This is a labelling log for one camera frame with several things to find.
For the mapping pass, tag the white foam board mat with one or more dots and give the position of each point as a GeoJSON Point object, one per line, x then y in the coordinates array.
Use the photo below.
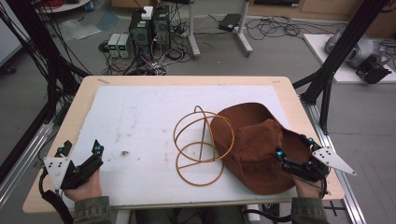
{"type": "Point", "coordinates": [140, 124]}

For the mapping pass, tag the aluminium rail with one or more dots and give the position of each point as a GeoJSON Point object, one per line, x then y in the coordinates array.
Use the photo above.
{"type": "Point", "coordinates": [351, 199]}
{"type": "Point", "coordinates": [28, 152]}

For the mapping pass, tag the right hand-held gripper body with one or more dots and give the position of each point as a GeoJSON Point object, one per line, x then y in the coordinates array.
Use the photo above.
{"type": "Point", "coordinates": [327, 160]}

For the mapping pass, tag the blue-grey sheet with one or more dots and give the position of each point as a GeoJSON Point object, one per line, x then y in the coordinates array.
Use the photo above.
{"type": "Point", "coordinates": [107, 20]}

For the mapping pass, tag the white floor platform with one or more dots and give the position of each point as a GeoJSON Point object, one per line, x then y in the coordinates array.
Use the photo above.
{"type": "Point", "coordinates": [317, 46]}

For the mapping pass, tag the black computer tower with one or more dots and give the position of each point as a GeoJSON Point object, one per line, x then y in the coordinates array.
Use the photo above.
{"type": "Point", "coordinates": [141, 37]}
{"type": "Point", "coordinates": [161, 29]}

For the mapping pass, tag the clear plastic sheet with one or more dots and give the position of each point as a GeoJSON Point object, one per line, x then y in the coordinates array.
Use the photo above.
{"type": "Point", "coordinates": [77, 29]}

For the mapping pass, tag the white round table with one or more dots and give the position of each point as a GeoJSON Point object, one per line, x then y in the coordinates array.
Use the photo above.
{"type": "Point", "coordinates": [71, 6]}

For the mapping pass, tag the grey robot shell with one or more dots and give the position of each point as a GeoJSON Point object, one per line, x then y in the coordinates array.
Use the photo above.
{"type": "Point", "coordinates": [364, 46]}

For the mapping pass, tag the person's right hand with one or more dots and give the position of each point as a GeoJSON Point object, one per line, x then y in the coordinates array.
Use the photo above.
{"type": "Point", "coordinates": [306, 188]}

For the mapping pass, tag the black flat box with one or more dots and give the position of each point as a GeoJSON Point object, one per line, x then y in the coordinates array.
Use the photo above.
{"type": "Point", "coordinates": [229, 21]}

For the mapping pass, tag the black metal frame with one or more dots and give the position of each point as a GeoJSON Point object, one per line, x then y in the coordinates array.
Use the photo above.
{"type": "Point", "coordinates": [37, 31]}
{"type": "Point", "coordinates": [351, 40]}

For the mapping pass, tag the black device on platform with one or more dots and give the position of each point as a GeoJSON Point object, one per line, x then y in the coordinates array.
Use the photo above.
{"type": "Point", "coordinates": [373, 71]}

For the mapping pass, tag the white metal stand leg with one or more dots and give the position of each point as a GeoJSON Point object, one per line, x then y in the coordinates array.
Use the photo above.
{"type": "Point", "coordinates": [193, 37]}
{"type": "Point", "coordinates": [244, 34]}

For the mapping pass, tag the person's left hand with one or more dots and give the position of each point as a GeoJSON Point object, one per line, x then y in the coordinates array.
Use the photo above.
{"type": "Point", "coordinates": [84, 188]}

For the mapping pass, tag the white box on tower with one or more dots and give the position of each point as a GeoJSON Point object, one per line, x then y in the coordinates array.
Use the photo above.
{"type": "Point", "coordinates": [147, 12]}

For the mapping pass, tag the grey bench power supply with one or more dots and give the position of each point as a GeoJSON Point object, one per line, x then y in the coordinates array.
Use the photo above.
{"type": "Point", "coordinates": [124, 46]}
{"type": "Point", "coordinates": [113, 45]}

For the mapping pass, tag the brown suede hat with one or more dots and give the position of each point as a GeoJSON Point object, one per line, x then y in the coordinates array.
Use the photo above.
{"type": "Point", "coordinates": [255, 146]}

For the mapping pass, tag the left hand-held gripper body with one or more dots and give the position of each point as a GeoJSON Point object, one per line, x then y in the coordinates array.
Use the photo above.
{"type": "Point", "coordinates": [56, 169]}

